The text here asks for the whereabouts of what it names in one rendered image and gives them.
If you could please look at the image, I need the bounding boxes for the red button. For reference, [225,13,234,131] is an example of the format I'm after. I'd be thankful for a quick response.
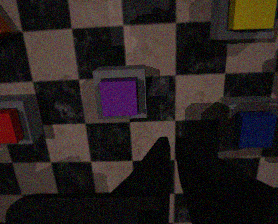
[0,94,43,145]

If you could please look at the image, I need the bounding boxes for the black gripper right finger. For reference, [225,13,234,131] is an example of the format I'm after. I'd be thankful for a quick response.
[176,136,278,224]

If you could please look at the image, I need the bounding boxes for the purple button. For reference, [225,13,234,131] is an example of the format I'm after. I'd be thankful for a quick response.
[92,65,147,119]

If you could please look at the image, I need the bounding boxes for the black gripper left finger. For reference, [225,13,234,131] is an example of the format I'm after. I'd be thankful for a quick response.
[5,137,170,224]

